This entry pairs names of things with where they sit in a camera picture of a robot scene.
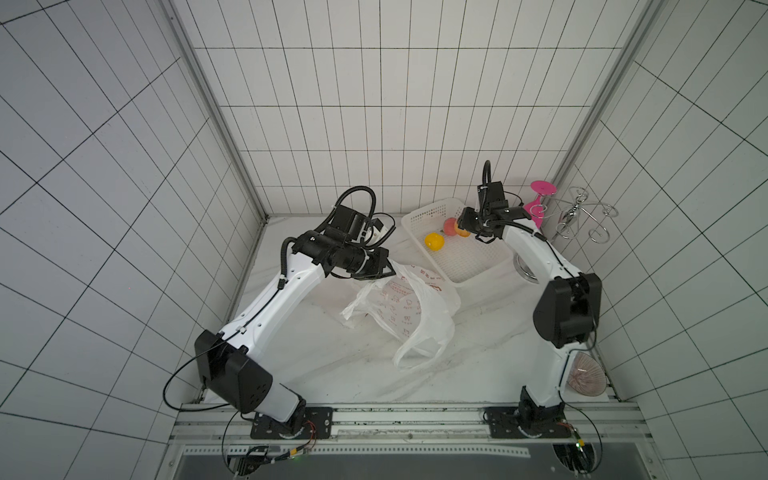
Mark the orange pink peach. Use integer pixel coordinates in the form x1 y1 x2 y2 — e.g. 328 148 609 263
454 226 471 238

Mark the pink peach top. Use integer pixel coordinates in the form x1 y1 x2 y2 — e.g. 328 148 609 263
443 217 458 237

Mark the yellow peach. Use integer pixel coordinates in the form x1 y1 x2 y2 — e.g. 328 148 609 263
424 232 445 252

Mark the white bag with red print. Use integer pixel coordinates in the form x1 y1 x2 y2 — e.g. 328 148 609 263
341 262 461 372

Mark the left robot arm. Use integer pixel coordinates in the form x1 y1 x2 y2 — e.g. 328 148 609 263
190 185 395 435

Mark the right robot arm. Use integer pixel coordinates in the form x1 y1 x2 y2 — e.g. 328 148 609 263
458 161 602 437

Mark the white perforated plastic basket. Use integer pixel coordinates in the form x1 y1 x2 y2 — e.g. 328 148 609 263
401 198 513 288

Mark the pink plastic wine glass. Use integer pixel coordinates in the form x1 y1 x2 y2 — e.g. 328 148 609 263
524 180 557 228

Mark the silver metal glass rack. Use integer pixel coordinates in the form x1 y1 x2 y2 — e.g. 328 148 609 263
515 186 619 245

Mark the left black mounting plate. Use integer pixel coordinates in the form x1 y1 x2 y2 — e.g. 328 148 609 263
250 407 334 440

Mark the black mounting plate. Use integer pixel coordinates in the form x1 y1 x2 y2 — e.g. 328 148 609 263
483 406 572 440
250 407 334 440

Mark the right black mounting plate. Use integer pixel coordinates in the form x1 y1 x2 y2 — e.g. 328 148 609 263
483 406 572 440

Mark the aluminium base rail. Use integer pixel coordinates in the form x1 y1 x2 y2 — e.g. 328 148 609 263
169 402 651 457

